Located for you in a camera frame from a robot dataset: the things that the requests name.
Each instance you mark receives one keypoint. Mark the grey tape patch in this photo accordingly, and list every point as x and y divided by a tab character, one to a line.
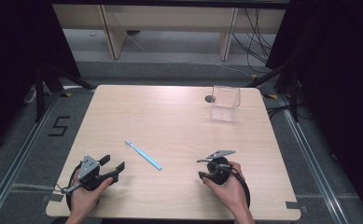
53	198
295	205

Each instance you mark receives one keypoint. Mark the clear plastic container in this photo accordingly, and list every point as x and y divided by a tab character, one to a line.
225	104

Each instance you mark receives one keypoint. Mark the person's left hand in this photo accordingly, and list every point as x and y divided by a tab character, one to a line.
84	196

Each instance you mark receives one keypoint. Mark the light blue toothbrush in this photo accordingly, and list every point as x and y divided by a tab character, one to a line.
143	155

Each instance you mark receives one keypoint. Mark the metal floor rail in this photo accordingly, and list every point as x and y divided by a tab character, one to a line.
313	168
20	155

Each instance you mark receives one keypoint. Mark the light wooden shelf unit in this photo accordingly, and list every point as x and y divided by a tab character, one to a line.
170	21

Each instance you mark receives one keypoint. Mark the black curtain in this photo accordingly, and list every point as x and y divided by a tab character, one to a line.
17	62
341	77

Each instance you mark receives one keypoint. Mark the person's right hand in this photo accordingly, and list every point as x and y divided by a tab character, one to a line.
229	191

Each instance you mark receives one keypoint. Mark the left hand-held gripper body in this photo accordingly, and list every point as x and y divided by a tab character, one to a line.
87	169

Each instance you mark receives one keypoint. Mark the black metal stand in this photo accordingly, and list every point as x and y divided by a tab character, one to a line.
294	93
39	93

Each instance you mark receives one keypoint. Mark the yellow black floor tape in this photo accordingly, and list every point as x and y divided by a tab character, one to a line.
272	96
66	94

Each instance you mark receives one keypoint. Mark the black tape floor mark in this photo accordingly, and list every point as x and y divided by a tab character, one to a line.
58	126

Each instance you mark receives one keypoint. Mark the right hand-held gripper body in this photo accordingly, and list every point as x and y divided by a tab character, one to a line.
218	169

